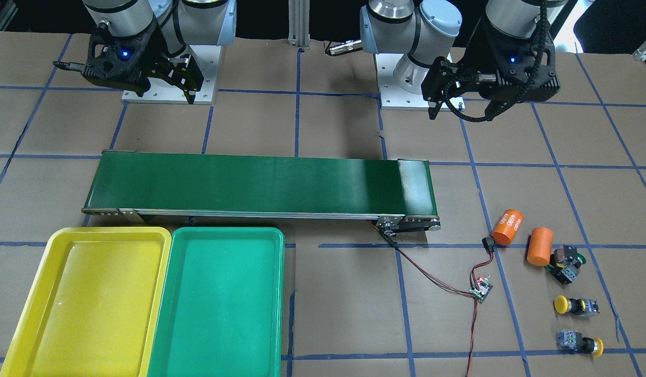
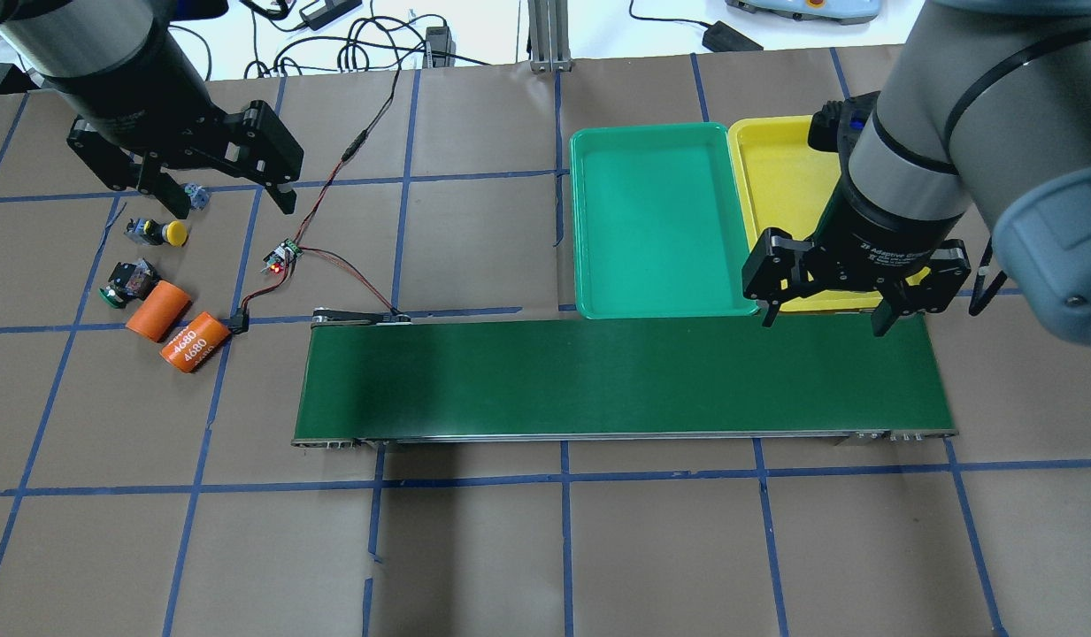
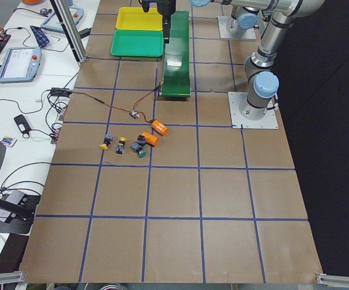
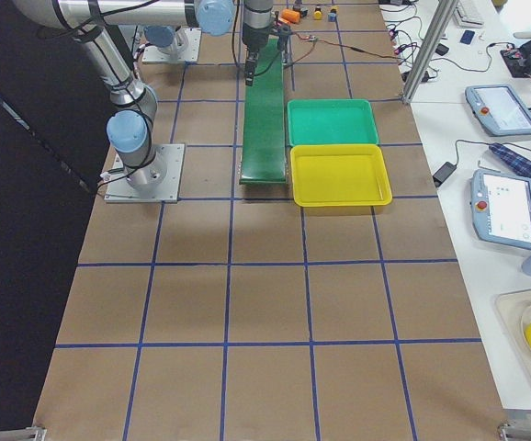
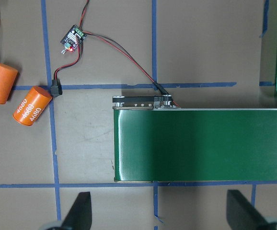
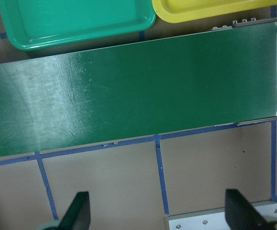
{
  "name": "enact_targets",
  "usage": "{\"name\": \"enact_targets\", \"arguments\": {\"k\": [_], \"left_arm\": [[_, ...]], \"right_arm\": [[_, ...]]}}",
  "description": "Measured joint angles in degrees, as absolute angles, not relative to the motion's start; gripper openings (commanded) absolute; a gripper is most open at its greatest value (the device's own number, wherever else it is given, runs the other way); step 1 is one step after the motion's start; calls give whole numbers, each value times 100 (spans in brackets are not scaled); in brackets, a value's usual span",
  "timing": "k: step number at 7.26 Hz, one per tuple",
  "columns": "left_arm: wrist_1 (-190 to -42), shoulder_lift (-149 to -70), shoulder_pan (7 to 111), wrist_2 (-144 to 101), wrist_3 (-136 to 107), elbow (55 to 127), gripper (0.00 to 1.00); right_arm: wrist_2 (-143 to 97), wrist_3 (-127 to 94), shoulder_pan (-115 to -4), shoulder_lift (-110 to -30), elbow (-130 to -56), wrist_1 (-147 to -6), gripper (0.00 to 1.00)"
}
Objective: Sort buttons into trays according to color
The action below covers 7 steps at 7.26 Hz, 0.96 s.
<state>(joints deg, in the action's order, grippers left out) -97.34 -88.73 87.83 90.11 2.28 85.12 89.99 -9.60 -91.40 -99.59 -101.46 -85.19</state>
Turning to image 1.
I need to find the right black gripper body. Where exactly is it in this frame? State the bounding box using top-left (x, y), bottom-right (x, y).
top-left (52, 21), bottom-right (166, 96)

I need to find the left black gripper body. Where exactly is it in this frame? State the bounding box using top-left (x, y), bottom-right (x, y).
top-left (454, 15), bottom-right (540, 103)

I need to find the orange cylinder with white text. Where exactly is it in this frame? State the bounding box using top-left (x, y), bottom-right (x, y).
top-left (491, 208), bottom-right (524, 246)

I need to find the plain orange cylinder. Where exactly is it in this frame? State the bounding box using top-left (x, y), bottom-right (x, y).
top-left (525, 227), bottom-right (554, 267)

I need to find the green push button switch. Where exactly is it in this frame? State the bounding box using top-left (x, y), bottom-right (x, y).
top-left (550, 245), bottom-right (588, 268)

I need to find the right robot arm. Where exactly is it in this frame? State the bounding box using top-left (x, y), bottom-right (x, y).
top-left (54, 1), bottom-right (237, 105)

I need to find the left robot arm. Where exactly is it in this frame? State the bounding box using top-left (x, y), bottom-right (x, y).
top-left (359, 1), bottom-right (565, 123)

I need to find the green conveyor belt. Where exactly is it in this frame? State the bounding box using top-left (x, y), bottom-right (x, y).
top-left (82, 151), bottom-right (442, 235)

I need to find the small motor controller board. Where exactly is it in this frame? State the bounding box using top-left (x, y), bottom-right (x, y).
top-left (469, 276), bottom-right (493, 303)

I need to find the green plastic tray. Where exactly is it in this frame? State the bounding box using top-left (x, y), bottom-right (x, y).
top-left (148, 227), bottom-right (285, 376)

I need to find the yellow plastic tray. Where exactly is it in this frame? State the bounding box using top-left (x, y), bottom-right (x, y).
top-left (0, 226), bottom-right (172, 376)

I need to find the yellow push button upper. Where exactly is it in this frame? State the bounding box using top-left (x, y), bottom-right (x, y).
top-left (553, 295), bottom-right (600, 317)

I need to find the yellow push button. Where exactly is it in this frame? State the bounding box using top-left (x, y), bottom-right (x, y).
top-left (556, 329), bottom-right (605, 357)
top-left (553, 295), bottom-right (600, 317)

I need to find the yellow push button lower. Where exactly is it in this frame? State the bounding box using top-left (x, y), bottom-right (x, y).
top-left (556, 329), bottom-right (605, 357)

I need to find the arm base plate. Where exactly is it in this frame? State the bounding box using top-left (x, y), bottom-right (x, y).
top-left (375, 53), bottom-right (430, 110)
top-left (122, 45), bottom-right (224, 105)

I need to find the aluminium frame post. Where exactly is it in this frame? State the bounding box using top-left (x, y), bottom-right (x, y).
top-left (288, 0), bottom-right (311, 49)

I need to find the red black power wire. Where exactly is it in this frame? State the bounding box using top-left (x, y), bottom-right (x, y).
top-left (368, 220), bottom-right (495, 377)

